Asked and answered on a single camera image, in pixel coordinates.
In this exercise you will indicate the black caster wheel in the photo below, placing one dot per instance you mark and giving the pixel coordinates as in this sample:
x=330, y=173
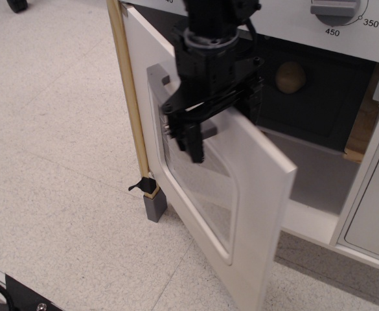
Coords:
x=17, y=6

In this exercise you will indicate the beige toy potato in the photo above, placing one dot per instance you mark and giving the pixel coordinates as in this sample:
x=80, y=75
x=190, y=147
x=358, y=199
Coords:
x=290, y=77

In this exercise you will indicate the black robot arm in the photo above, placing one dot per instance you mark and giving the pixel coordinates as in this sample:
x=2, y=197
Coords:
x=219, y=19

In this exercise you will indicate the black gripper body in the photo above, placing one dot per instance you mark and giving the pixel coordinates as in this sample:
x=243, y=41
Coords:
x=223, y=65

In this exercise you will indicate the grey leg foot cap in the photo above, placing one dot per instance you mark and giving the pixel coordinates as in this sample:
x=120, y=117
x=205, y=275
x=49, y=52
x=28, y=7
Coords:
x=156, y=205

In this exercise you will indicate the white toy kitchen cabinet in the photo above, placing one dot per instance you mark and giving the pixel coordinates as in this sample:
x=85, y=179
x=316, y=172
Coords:
x=328, y=185

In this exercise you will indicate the dark grey oven tray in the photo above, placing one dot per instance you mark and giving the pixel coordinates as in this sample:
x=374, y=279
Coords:
x=323, y=111

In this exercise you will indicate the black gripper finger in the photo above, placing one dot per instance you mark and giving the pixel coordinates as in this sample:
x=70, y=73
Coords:
x=189, y=140
x=255, y=99

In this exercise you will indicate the black tape strip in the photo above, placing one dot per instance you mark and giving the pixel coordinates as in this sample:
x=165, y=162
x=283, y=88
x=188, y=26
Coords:
x=147, y=185

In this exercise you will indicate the grey oven door handle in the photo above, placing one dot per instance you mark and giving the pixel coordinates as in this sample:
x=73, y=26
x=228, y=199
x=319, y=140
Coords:
x=183, y=102

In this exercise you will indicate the grey temperature knob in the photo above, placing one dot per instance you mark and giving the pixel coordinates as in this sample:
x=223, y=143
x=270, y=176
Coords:
x=335, y=12

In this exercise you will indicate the black base plate with screw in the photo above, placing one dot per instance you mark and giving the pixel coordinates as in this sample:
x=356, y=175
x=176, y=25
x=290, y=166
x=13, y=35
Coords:
x=27, y=299

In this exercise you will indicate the wooden cabinet leg post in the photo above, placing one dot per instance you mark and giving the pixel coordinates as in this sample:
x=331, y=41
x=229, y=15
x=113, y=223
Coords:
x=116, y=12

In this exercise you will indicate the white oven door with window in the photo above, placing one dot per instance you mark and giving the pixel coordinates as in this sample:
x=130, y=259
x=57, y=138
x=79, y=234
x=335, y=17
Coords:
x=233, y=203

